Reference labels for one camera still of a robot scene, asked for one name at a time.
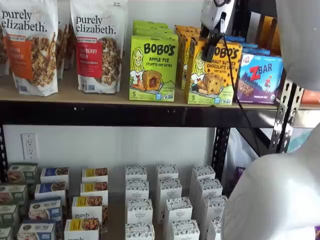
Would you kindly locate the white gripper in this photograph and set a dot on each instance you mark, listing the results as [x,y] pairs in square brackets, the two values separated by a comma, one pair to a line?
[212,12]

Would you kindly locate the orange Bobo's peanut butter box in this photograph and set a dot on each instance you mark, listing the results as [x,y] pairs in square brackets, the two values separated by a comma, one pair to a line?
[185,57]
[220,75]
[182,28]

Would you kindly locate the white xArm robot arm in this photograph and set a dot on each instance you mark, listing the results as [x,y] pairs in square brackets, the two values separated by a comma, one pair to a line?
[275,195]

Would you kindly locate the blue Zbar box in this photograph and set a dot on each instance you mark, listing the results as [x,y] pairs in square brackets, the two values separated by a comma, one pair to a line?
[257,51]
[250,45]
[236,39]
[260,80]

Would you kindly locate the green Bobo's apple pie box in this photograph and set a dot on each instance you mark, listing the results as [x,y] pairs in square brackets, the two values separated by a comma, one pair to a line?
[150,24]
[155,65]
[152,31]

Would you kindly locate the white floral print box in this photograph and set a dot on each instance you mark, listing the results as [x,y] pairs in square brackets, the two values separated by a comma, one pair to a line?
[137,190]
[171,190]
[139,232]
[167,171]
[139,212]
[185,231]
[213,210]
[203,172]
[136,172]
[209,188]
[214,231]
[178,211]

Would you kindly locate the black metal shelf rack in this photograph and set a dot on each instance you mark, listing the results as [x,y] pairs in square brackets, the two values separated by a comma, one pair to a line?
[100,115]

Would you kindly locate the yellow granola box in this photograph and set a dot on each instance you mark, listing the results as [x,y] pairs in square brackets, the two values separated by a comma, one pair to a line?
[81,228]
[87,207]
[93,188]
[95,173]

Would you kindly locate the blue granola box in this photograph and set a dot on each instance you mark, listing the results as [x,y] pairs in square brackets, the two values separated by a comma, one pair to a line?
[45,208]
[36,230]
[53,173]
[50,188]

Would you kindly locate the green granola box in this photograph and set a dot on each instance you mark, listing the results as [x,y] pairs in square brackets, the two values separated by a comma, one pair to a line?
[22,172]
[12,193]
[5,233]
[8,215]

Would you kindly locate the orange brown striped package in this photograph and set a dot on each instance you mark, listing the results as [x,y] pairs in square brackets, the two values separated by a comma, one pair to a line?
[270,35]

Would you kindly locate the white plastic bag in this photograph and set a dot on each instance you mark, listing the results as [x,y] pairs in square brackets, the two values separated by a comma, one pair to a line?
[237,150]

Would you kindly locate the granola bag red label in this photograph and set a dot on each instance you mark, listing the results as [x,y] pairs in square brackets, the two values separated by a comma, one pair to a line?
[100,37]

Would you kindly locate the purple package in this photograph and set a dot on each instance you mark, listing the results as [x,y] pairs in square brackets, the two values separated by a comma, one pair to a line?
[240,175]

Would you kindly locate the white granola bag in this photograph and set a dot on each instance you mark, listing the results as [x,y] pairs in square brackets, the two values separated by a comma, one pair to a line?
[65,42]
[3,50]

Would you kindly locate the granola bag orange label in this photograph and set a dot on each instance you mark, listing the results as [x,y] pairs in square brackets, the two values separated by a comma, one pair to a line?
[30,25]

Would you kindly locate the white wall outlet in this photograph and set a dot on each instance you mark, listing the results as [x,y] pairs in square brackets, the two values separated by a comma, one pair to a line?
[29,146]

